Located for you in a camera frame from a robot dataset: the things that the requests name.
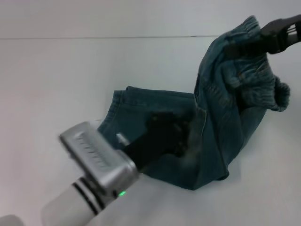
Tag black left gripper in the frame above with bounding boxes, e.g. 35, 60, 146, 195
122, 111, 191, 170

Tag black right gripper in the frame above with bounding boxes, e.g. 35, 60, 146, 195
225, 14, 301, 59

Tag blue denim shorts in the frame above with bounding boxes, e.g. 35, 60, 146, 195
97, 15, 292, 192

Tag silver ribbed wrist module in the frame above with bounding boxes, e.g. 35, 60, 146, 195
58, 121, 140, 204

